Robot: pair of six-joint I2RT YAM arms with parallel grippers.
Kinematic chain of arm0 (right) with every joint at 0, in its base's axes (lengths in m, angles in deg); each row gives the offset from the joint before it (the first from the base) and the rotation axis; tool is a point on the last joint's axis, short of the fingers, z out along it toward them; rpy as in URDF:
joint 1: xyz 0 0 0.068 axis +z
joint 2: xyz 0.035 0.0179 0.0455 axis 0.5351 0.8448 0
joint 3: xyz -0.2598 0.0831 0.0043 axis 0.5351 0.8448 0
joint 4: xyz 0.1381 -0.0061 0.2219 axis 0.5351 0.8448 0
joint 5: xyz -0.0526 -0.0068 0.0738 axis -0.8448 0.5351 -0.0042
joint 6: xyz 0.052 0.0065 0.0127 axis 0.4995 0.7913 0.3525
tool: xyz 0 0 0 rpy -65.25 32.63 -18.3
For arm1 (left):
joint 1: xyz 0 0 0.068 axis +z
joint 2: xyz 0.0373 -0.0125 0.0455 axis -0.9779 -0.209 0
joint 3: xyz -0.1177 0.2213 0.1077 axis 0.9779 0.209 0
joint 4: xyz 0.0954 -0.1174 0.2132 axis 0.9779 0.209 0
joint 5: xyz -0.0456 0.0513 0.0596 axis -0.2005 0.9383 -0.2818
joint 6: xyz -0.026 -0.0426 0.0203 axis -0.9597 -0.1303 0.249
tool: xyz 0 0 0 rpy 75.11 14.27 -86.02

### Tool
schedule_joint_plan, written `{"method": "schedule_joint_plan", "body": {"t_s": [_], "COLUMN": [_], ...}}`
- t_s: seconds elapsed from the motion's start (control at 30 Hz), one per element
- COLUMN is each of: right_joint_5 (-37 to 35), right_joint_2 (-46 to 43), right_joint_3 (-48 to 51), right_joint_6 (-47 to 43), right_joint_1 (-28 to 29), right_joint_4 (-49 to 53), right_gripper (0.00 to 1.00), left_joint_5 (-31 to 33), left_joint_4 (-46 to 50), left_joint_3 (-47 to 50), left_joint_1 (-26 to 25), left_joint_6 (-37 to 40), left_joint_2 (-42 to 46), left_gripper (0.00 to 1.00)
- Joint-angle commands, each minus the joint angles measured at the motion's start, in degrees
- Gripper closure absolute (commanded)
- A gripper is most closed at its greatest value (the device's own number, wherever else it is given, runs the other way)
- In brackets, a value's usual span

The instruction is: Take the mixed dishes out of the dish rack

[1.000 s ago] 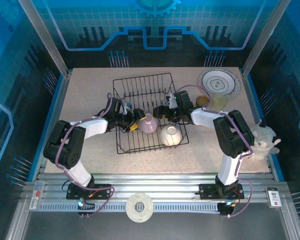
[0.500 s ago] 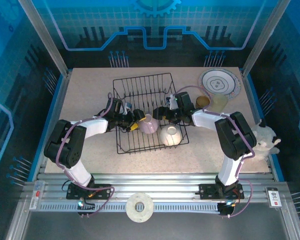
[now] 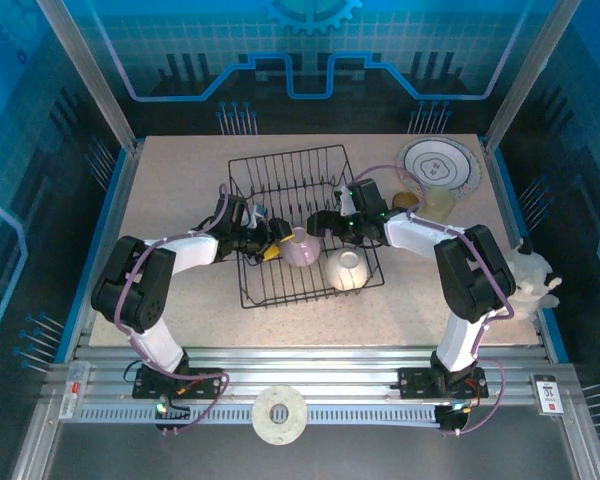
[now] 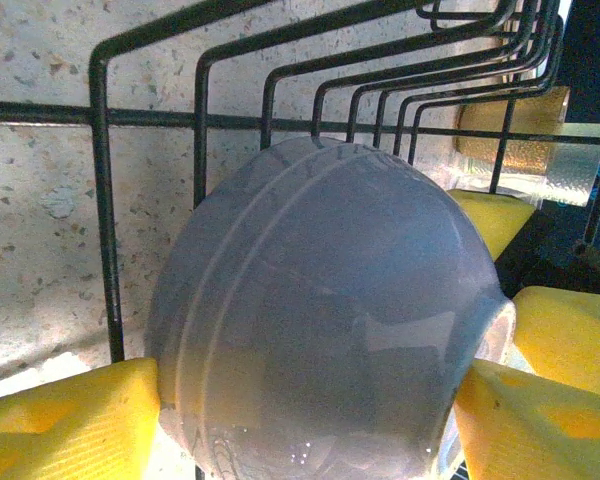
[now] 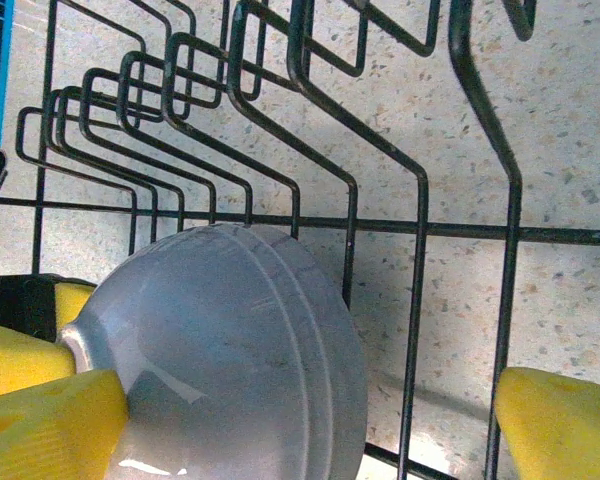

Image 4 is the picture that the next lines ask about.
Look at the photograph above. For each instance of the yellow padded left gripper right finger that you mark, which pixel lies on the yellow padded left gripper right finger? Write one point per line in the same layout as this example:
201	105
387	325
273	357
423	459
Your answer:
545	435

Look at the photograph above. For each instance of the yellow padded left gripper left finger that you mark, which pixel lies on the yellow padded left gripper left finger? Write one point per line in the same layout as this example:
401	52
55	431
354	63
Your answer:
60	435

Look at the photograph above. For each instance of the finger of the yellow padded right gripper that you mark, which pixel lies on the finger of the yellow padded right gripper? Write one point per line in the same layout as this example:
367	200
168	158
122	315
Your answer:
495	217
570	340

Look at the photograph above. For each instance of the frosted pale green cup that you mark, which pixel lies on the frosted pale green cup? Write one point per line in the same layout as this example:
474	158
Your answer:
572	170

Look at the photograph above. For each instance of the amber glass cup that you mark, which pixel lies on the amber glass cup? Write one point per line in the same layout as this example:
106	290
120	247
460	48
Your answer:
535	112

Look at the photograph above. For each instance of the lavender glass bowl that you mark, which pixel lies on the lavender glass bowl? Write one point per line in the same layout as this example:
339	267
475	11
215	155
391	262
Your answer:
330	310

